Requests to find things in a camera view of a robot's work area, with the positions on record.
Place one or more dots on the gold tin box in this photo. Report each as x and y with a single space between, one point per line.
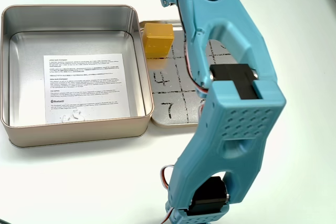
78 132

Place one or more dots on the white printed paper sheet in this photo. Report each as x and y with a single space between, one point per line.
86 87

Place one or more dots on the silver tin lid with grid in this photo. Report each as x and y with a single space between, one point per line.
170 108

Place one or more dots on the clear crumpled plastic scrap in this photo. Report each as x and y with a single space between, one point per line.
74 117

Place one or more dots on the yellow lego block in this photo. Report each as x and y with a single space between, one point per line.
157 40

